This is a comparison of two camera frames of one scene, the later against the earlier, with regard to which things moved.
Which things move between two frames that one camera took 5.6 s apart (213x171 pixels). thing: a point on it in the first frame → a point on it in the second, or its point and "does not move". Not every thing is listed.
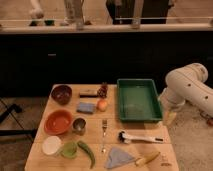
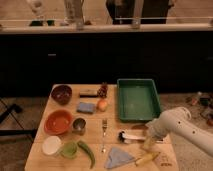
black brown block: [89, 93] does not move
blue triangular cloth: [118, 157] does not move
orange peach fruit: [102, 105] does not move
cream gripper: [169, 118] → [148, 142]
